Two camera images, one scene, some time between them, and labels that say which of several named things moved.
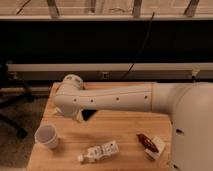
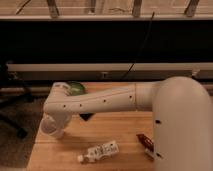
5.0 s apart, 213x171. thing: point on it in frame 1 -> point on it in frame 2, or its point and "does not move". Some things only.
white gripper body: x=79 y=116 -> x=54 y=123
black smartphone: x=88 y=113 does not move
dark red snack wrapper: x=147 y=142 does not move
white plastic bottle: x=100 y=151 does not move
